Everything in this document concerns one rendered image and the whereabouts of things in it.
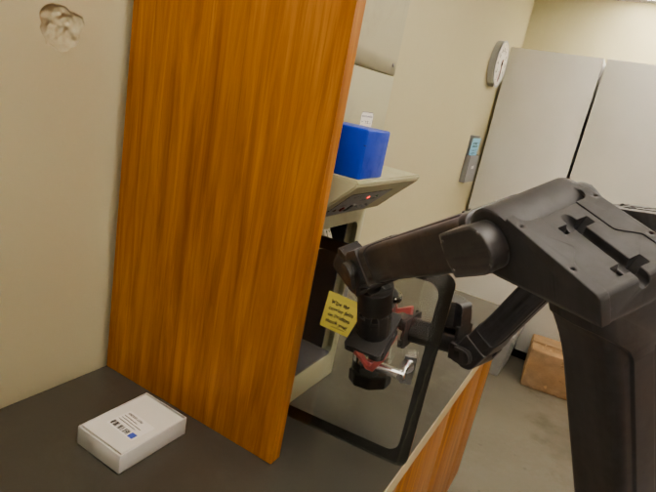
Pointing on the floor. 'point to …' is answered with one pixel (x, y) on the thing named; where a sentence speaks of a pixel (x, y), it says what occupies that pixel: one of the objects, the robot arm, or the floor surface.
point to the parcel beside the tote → (545, 367)
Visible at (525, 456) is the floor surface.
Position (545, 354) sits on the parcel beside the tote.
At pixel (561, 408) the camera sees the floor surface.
